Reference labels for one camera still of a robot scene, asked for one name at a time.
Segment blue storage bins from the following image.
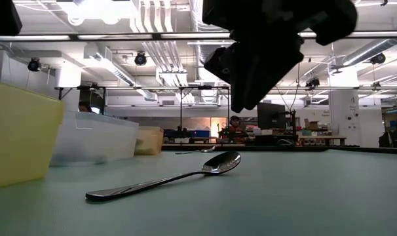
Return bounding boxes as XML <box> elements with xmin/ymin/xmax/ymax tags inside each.
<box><xmin>163</xmin><ymin>128</ymin><xmax>212</xmax><ymax>139</ymax></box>

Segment white ceiling pipes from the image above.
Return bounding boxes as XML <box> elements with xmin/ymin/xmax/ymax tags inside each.
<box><xmin>129</xmin><ymin>0</ymin><xmax>189</xmax><ymax>88</ymax></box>

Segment cardboard box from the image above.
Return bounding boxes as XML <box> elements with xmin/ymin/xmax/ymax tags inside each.
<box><xmin>304</xmin><ymin>118</ymin><xmax>320</xmax><ymax>130</ymax></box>

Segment person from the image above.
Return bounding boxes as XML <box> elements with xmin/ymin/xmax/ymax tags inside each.
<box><xmin>78</xmin><ymin>100</ymin><xmax>93</xmax><ymax>113</ymax></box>
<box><xmin>229</xmin><ymin>115</ymin><xmax>249</xmax><ymax>140</ymax></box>

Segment silver air duct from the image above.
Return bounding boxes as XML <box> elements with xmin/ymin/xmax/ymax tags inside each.
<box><xmin>341</xmin><ymin>37</ymin><xmax>397</xmax><ymax>67</ymax></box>

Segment yellow plastic bin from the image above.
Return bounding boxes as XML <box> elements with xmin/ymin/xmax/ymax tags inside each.
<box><xmin>0</xmin><ymin>78</ymin><xmax>65</xmax><ymax>190</ymax></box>

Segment long ceiling light strip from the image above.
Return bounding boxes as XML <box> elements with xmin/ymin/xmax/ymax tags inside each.
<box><xmin>0</xmin><ymin>31</ymin><xmax>397</xmax><ymax>42</ymax></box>

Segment orange plastic bin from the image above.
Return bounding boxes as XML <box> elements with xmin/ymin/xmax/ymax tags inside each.
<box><xmin>134</xmin><ymin>126</ymin><xmax>164</xmax><ymax>156</ymax></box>

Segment black monitor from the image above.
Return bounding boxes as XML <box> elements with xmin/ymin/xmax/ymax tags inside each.
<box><xmin>257</xmin><ymin>102</ymin><xmax>287</xmax><ymax>130</ymax></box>

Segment black spoon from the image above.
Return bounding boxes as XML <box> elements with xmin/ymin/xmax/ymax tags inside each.
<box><xmin>174</xmin><ymin>146</ymin><xmax>216</xmax><ymax>155</ymax></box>

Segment background desk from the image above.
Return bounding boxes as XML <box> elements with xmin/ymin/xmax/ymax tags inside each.
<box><xmin>298</xmin><ymin>135</ymin><xmax>347</xmax><ymax>147</ymax></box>

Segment black overhead frame rig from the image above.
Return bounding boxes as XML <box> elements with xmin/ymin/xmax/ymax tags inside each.
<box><xmin>53</xmin><ymin>85</ymin><xmax>233</xmax><ymax>132</ymax></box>

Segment white column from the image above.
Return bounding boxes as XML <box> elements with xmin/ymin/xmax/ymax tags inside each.
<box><xmin>328</xmin><ymin>70</ymin><xmax>360</xmax><ymax>148</ymax></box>

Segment silver metal spoon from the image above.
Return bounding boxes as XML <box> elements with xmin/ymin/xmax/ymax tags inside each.
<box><xmin>85</xmin><ymin>150</ymin><xmax>242</xmax><ymax>203</ymax></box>

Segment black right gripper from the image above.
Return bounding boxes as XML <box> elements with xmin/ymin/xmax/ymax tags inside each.
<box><xmin>202</xmin><ymin>0</ymin><xmax>317</xmax><ymax>113</ymax></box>

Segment green table mat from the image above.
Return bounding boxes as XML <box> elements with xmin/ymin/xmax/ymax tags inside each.
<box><xmin>0</xmin><ymin>149</ymin><xmax>397</xmax><ymax>236</ymax></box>

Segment clear plastic bin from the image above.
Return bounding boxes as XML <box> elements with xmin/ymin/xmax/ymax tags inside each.
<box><xmin>49</xmin><ymin>111</ymin><xmax>140</xmax><ymax>167</ymax></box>

